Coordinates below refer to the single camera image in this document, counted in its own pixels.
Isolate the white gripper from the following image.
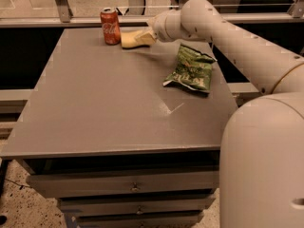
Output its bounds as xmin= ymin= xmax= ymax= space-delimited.
xmin=133 ymin=11 xmax=171 ymax=46

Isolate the yellow sponge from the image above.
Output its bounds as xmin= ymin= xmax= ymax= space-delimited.
xmin=121 ymin=31 xmax=141 ymax=48

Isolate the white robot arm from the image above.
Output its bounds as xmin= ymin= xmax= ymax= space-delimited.
xmin=135 ymin=0 xmax=304 ymax=228

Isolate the red coke can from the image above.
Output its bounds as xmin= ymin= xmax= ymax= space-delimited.
xmin=100 ymin=8 xmax=121 ymax=45

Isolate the green chip bag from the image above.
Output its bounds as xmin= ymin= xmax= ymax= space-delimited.
xmin=162 ymin=44 xmax=217 ymax=94

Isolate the grey metal railing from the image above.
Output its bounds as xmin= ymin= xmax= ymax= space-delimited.
xmin=0 ymin=0 xmax=304 ymax=28

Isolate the upper drawer with knob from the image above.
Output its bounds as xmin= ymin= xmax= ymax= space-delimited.
xmin=27 ymin=167 xmax=219 ymax=198

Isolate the drawer with knob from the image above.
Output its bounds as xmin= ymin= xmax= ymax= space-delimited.
xmin=27 ymin=167 xmax=219 ymax=198
xmin=60 ymin=191 xmax=215 ymax=217

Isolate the bottom drawer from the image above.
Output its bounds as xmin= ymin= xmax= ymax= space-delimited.
xmin=76 ymin=211 xmax=202 ymax=228

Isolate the middle drawer with knob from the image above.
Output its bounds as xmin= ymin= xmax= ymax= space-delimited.
xmin=60 ymin=191 xmax=215 ymax=217

